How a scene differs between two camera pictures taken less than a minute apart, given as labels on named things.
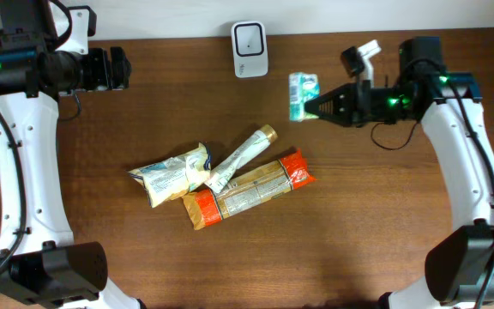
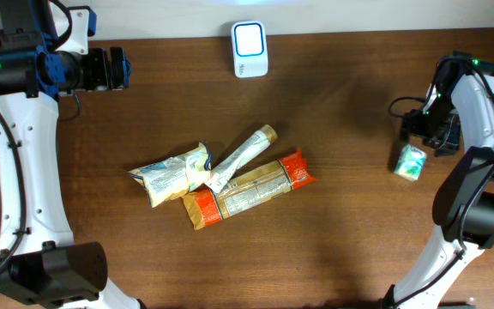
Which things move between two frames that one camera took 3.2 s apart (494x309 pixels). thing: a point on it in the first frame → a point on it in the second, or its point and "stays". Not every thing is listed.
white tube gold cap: [262, 139] stays
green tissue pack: [302, 87] → [411, 162]
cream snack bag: [166, 179] stays
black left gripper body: [97, 73] stays
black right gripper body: [379, 105] → [436, 124]
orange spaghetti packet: [283, 176] stays
